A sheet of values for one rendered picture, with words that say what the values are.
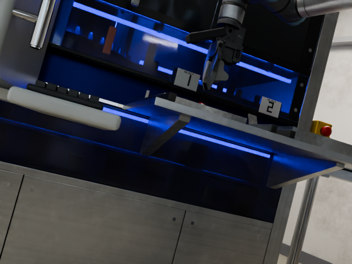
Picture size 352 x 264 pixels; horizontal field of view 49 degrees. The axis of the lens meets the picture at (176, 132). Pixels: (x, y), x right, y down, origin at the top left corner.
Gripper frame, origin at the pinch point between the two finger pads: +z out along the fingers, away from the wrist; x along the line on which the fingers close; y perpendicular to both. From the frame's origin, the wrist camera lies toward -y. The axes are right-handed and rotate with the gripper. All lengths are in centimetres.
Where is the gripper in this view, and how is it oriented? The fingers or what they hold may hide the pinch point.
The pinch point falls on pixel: (205, 85)
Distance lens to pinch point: 115.6
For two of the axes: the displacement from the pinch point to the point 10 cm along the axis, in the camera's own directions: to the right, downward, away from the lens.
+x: -2.9, -0.5, 9.6
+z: -2.6, 9.6, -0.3
